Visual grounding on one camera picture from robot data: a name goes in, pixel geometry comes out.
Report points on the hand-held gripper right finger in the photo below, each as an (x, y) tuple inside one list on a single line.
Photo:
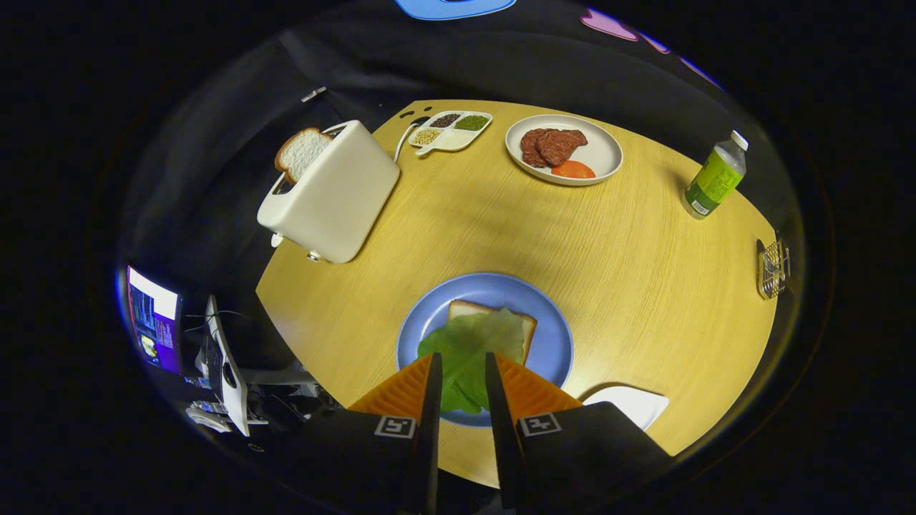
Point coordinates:
[(501, 429)]

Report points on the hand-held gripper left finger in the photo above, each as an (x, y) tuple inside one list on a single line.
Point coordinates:
[(433, 429)]

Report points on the green lettuce leaf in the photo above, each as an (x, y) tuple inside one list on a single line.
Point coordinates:
[(472, 343)]

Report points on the white bread slice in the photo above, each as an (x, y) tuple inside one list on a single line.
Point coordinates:
[(300, 151), (465, 309)]

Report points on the white square plate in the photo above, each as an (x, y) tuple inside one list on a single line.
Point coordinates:
[(637, 404)]

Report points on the blue round plate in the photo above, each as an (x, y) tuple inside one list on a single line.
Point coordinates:
[(494, 290)]

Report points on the white thin screen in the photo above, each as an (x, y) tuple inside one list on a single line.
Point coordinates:
[(232, 386)]

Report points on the white keyboard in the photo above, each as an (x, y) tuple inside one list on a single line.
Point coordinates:
[(207, 416)]

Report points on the white toaster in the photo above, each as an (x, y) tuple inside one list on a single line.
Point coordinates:
[(336, 193)]

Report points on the red tomato slice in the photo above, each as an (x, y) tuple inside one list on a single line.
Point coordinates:
[(572, 170)]

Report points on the brown meat slice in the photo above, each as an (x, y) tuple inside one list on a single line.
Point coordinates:
[(562, 145), (529, 150)]

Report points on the divided white condiment dish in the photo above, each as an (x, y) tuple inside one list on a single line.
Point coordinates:
[(451, 139)]

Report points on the white round plate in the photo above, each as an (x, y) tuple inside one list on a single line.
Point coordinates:
[(601, 150)]

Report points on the computer monitor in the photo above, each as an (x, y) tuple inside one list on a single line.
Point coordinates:
[(154, 322)]

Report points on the green label plastic bottle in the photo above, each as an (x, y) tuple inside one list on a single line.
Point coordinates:
[(712, 179)]

